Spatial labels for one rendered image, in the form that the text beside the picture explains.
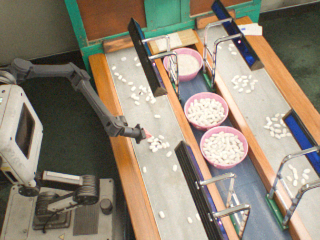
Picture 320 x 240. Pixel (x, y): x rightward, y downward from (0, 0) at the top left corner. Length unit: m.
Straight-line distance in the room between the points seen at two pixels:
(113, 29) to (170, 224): 1.38
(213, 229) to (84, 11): 1.60
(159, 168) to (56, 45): 2.05
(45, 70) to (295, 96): 1.47
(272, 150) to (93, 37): 1.39
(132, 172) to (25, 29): 2.02
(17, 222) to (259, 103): 1.63
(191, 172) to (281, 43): 2.50
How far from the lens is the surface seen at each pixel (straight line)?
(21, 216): 2.47
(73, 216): 2.35
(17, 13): 3.57
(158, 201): 2.00
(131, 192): 2.02
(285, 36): 4.02
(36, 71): 1.98
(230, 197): 1.84
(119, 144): 2.18
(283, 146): 2.22
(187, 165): 1.68
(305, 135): 1.84
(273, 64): 2.60
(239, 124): 2.24
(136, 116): 2.32
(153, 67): 2.06
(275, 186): 1.95
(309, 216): 2.05
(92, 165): 3.06
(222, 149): 2.17
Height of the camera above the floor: 2.55
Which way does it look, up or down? 53 degrees down
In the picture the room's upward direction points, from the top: 7 degrees counter-clockwise
